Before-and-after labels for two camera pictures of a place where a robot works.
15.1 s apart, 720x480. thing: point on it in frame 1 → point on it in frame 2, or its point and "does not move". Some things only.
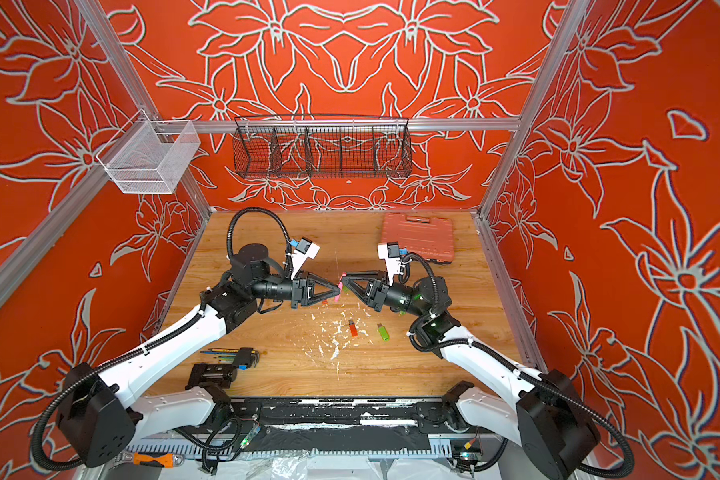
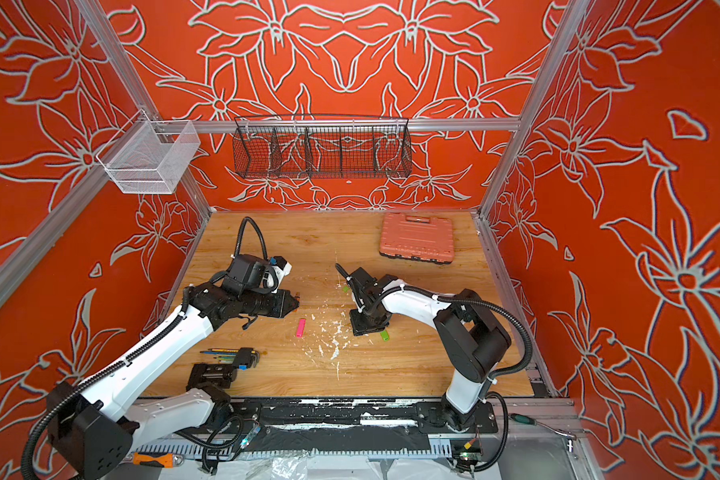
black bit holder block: (222, 374) does not move
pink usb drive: (337, 298) → (301, 328)
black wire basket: (322, 146) does not move
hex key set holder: (242, 358) does not move
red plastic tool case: (432, 238) does not move
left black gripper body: (298, 292) → (266, 301)
